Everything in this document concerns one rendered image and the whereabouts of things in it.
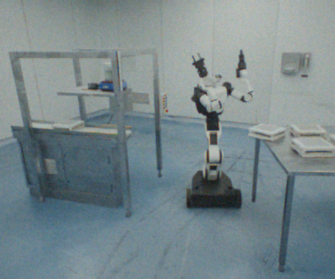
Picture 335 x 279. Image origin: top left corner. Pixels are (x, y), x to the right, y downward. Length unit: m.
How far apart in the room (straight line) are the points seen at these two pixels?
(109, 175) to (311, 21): 4.24
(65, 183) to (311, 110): 4.38
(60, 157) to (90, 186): 0.46
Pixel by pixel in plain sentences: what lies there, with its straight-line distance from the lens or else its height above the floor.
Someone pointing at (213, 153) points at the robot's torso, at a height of 0.63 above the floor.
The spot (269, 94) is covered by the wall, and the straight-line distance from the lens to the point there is 5.95.
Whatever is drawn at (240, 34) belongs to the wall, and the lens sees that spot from 6.00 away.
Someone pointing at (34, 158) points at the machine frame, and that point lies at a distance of 3.49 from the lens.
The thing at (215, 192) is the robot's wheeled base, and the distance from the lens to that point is 3.17.
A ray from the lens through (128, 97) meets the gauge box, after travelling 2.95.
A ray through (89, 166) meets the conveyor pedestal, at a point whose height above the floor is 0.48.
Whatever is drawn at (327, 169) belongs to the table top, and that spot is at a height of 0.86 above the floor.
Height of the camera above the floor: 1.72
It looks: 18 degrees down
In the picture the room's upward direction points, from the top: 2 degrees counter-clockwise
